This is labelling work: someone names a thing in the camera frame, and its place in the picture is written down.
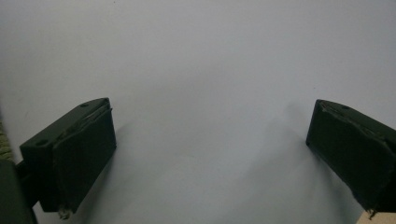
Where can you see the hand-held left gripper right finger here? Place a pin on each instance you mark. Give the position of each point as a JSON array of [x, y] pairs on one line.
[[351, 149]]

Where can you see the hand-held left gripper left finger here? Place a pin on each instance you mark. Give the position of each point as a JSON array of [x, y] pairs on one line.
[[81, 155]]

